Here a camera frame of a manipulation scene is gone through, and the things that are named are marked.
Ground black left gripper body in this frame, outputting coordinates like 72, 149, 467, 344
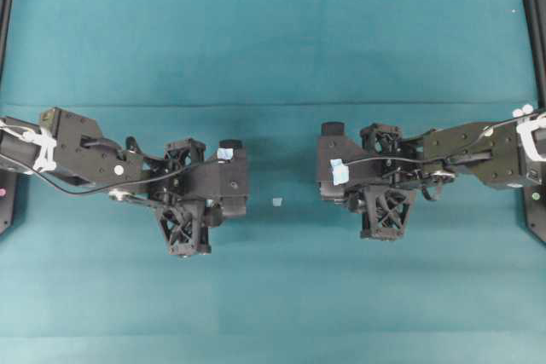
143, 138, 212, 258

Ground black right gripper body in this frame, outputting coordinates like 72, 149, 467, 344
347, 123, 430, 241

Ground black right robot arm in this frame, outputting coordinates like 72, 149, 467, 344
344, 110, 545, 241

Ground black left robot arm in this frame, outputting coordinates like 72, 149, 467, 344
1, 107, 222, 257

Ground teal table cloth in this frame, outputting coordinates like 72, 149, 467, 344
1, 0, 545, 363

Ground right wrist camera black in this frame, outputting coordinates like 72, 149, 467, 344
317, 122, 383, 204

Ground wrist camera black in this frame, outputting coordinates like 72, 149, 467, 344
317, 122, 383, 204
194, 139, 250, 218

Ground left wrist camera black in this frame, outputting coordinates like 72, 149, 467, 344
194, 139, 250, 218

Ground black right camera cable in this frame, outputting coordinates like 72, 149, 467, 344
340, 114, 546, 169

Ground black camera cable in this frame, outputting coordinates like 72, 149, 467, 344
340, 114, 546, 169
40, 142, 231, 197

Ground black left camera cable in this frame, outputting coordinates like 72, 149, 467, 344
40, 142, 231, 197

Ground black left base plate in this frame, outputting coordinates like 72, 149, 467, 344
0, 0, 20, 235

